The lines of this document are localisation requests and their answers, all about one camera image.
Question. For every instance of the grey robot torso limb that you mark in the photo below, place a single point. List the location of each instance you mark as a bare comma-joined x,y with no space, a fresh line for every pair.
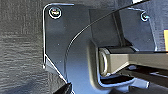
133,61

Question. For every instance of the small silver base screw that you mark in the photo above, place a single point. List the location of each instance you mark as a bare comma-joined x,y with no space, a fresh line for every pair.
144,16

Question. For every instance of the round silver base screw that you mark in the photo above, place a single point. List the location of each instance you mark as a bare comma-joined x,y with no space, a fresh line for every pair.
55,12

